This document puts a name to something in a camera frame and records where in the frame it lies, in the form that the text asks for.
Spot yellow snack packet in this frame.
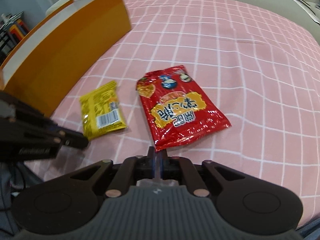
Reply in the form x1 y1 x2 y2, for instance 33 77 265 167
79 80 127 140

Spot red snack bag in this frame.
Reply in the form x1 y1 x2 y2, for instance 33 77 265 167
136 65 231 152

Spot person's jeans leg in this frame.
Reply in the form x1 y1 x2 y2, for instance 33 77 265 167
0 163 43 239

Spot orange cardboard box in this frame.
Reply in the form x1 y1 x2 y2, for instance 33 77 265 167
1 0 131 116

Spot dark dining table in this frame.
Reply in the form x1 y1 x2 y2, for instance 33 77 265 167
0 14 16 63

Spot stacked colourful stools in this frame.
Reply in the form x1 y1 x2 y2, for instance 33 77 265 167
7 18 29 42

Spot pink checkered tablecloth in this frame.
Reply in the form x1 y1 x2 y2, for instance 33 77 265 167
28 0 319 224

